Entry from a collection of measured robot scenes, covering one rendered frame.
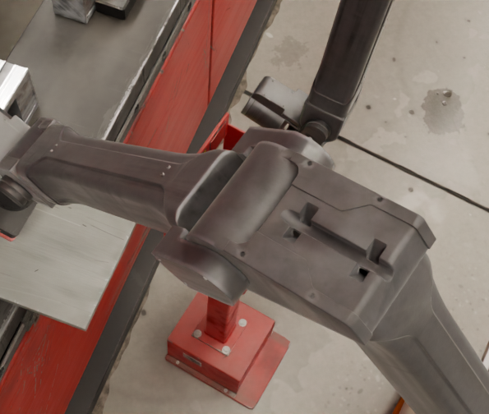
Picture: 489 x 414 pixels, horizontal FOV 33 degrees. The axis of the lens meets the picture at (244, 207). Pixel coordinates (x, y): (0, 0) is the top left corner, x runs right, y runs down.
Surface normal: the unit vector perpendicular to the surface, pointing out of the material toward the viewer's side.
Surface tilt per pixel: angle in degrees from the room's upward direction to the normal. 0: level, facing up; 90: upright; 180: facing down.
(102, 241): 0
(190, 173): 46
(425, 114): 0
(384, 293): 55
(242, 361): 0
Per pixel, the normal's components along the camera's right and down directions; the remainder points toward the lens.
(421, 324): 0.65, 0.24
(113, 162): -0.59, -0.62
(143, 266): 0.07, -0.46
